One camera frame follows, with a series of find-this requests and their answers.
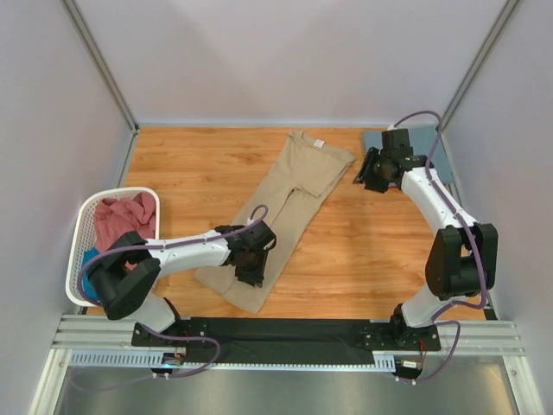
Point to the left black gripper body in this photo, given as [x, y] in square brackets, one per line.
[250, 276]

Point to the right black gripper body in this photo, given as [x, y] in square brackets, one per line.
[367, 174]

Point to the beige t shirt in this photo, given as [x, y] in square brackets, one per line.
[303, 176]

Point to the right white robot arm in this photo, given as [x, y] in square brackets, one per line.
[463, 257]

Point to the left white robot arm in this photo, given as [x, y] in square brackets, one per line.
[123, 277]

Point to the folded grey-blue t shirt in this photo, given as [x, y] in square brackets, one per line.
[421, 139]

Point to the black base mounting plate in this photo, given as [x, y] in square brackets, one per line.
[305, 341]

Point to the pink t shirt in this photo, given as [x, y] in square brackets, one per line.
[115, 217]

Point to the blue t shirt in basket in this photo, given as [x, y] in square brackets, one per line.
[86, 287]

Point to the white laundry basket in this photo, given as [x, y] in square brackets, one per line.
[84, 236]

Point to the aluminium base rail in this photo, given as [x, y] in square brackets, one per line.
[97, 366]

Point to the right aluminium frame post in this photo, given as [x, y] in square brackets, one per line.
[501, 22]

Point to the aluminium frame post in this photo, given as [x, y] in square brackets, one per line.
[501, 22]
[84, 32]

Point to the left aluminium frame post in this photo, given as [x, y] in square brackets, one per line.
[84, 32]

